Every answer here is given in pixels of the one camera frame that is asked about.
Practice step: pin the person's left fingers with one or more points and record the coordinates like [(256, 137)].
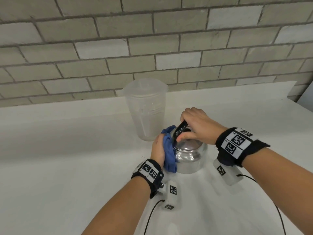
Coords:
[(161, 138)]

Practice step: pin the person's right thumb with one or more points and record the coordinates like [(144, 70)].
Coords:
[(185, 137)]

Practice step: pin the person's left forearm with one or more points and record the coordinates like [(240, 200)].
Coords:
[(119, 209)]

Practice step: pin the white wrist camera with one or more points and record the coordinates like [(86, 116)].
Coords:
[(226, 172), (172, 195)]

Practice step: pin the person's left hand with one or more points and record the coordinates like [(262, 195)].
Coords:
[(157, 150)]

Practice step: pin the black marker wristband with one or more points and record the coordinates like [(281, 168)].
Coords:
[(149, 172), (238, 144)]

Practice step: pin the blue cloth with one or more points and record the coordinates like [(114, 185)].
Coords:
[(169, 154)]

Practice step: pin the clear plastic pitcher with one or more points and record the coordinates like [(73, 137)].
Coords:
[(146, 110)]

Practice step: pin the stainless steel kettle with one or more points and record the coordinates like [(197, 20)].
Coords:
[(190, 155)]

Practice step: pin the person's right forearm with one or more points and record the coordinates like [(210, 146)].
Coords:
[(281, 183)]

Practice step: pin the person's right hand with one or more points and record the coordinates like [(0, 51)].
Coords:
[(204, 127)]

